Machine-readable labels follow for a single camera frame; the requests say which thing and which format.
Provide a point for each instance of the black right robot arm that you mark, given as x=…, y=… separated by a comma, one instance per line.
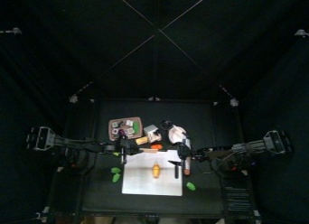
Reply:
x=250, y=147

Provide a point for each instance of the white knife block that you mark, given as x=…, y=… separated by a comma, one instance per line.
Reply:
x=152, y=132

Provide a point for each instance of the metal frame bracket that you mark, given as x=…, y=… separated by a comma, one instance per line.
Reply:
x=235, y=102
x=153, y=98
x=73, y=98
x=302, y=32
x=17, y=31

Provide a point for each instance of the yellow white toy block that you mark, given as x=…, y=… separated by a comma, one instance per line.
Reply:
x=143, y=140

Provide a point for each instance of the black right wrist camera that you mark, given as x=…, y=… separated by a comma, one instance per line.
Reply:
x=185, y=147

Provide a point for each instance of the white cutting board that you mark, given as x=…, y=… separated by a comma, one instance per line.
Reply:
x=153, y=185

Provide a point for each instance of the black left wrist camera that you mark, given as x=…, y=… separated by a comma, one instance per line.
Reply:
x=124, y=142

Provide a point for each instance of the pink toy sausage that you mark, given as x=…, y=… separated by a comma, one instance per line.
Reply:
x=188, y=167

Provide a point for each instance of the green corn husk piece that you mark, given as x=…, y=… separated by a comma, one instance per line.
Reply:
x=191, y=186
x=117, y=177
x=116, y=170

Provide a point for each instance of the white sushi roll toy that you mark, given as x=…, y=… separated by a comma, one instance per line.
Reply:
x=131, y=131
x=129, y=123
x=116, y=124
x=116, y=132

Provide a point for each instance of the white toy pot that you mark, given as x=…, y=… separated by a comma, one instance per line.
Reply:
x=177, y=134

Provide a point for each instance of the orange toy food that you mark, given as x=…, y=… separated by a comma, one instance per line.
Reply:
x=157, y=146

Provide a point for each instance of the black pot lid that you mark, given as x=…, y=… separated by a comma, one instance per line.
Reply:
x=167, y=124

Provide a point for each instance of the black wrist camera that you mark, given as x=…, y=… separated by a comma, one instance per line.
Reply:
x=124, y=142
x=185, y=147

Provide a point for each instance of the green toy pepper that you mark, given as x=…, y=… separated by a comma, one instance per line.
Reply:
x=117, y=154

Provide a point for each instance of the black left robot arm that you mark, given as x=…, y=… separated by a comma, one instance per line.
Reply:
x=73, y=142

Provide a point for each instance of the green toy vegetable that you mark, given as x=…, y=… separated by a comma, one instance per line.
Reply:
x=137, y=127

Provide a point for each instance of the brown wooden tray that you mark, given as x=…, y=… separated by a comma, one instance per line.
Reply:
x=127, y=138

